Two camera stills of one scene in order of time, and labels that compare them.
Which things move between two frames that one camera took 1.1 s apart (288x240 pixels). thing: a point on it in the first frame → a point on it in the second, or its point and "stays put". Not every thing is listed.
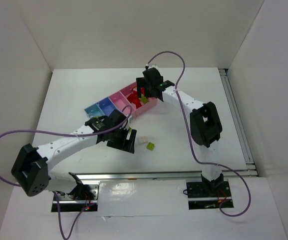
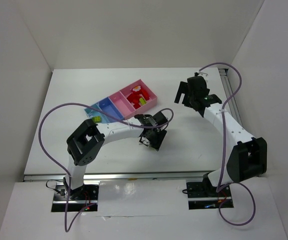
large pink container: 140,105 stays put
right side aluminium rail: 247,152 stays put
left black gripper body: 121,141 → 154,139
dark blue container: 107,106 stays put
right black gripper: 141,85 → 184,91
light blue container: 93,111 stays put
